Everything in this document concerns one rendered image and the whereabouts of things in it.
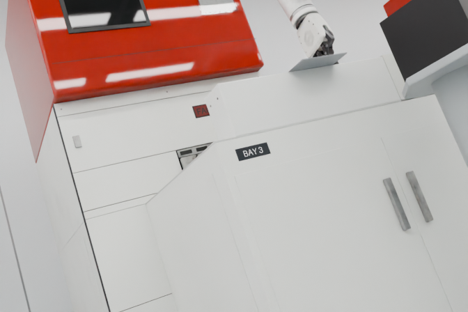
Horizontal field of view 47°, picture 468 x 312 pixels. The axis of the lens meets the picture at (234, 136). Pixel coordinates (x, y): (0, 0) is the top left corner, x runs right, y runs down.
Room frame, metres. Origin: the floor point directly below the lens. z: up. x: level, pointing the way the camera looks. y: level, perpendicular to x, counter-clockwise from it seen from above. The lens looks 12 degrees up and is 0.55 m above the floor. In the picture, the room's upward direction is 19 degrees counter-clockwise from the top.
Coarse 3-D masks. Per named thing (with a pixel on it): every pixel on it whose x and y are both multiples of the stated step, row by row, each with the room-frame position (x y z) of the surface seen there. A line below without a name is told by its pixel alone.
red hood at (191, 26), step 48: (48, 0) 1.66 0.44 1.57; (96, 0) 1.74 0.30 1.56; (144, 0) 1.83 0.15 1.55; (192, 0) 1.92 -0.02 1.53; (48, 48) 1.64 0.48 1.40; (96, 48) 1.72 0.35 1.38; (144, 48) 1.80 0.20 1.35; (192, 48) 1.89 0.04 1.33; (240, 48) 1.99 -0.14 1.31; (48, 96) 1.71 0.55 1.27; (96, 96) 1.74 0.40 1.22
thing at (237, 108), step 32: (352, 64) 1.46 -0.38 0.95; (384, 64) 1.52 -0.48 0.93; (224, 96) 1.26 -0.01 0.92; (256, 96) 1.30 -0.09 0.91; (288, 96) 1.34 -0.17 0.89; (320, 96) 1.39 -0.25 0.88; (352, 96) 1.44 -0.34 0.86; (384, 96) 1.49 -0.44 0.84; (224, 128) 1.29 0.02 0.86; (256, 128) 1.28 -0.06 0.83
